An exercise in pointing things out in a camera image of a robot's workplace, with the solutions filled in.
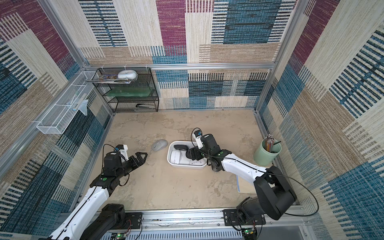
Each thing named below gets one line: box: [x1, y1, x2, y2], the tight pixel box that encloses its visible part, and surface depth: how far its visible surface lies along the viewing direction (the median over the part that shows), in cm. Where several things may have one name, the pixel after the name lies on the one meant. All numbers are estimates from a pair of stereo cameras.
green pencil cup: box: [253, 138, 282, 167], surface depth 85 cm
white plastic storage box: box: [167, 140, 207, 169], surface depth 95 cm
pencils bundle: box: [265, 134, 275, 153], surface depth 85 cm
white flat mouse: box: [189, 157, 207, 166], surface depth 91 cm
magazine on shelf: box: [85, 74, 139, 84], surface depth 83 cm
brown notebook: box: [236, 175, 257, 194], surface depth 85 cm
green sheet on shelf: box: [102, 86, 151, 97], surface depth 107 cm
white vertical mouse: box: [170, 149, 183, 164], surface depth 95 cm
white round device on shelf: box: [117, 69, 138, 81], surface depth 91 cm
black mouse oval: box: [173, 144, 189, 151], surface depth 98 cm
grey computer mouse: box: [151, 139, 168, 152], surface depth 99 cm
